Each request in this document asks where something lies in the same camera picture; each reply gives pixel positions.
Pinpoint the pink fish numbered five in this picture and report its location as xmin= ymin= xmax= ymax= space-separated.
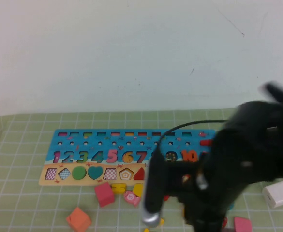
xmin=123 ymin=190 xmax=141 ymax=207

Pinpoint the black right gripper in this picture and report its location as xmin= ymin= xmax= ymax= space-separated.
xmin=166 ymin=160 xmax=229 ymax=232

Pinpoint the red triangle piece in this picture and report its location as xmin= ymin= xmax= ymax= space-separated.
xmin=133 ymin=167 xmax=146 ymax=181

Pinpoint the orange number ten piece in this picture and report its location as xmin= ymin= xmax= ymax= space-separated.
xmin=181 ymin=149 xmax=199 ymax=163

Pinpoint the green circle piece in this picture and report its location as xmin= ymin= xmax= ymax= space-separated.
xmin=72 ymin=166 xmax=87 ymax=181

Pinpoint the black camera cable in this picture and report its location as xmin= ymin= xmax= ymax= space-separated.
xmin=154 ymin=120 xmax=231 ymax=155

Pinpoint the black silver-tipped cylindrical camera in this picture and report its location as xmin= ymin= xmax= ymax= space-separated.
xmin=140 ymin=149 xmax=166 ymax=228

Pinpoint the orange block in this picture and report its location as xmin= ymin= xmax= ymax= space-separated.
xmin=66 ymin=206 xmax=92 ymax=232

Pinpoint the yellow equals sign piece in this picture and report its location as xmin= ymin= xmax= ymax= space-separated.
xmin=111 ymin=183 xmax=127 ymax=195

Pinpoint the yellow pentagon piece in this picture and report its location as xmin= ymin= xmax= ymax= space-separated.
xmin=132 ymin=183 xmax=145 ymax=198

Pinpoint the dark pink trapezoid block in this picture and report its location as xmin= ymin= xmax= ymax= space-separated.
xmin=94 ymin=181 xmax=116 ymax=208

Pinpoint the green number three piece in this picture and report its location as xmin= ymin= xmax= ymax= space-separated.
xmin=77 ymin=150 xmax=89 ymax=163

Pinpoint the green checked tablecloth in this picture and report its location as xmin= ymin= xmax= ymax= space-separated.
xmin=0 ymin=107 xmax=283 ymax=232

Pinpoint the white box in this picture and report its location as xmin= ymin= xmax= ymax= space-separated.
xmin=262 ymin=180 xmax=283 ymax=209

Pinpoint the pink rhombus block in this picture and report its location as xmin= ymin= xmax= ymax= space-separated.
xmin=233 ymin=217 xmax=253 ymax=232

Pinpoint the teal heart piece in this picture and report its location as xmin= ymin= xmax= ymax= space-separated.
xmin=87 ymin=166 xmax=104 ymax=180

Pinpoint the pink number five piece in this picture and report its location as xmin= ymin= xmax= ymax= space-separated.
xmin=106 ymin=149 xmax=119 ymax=163

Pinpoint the wooden number shape puzzle board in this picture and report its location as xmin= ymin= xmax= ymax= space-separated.
xmin=39 ymin=129 xmax=216 ymax=187

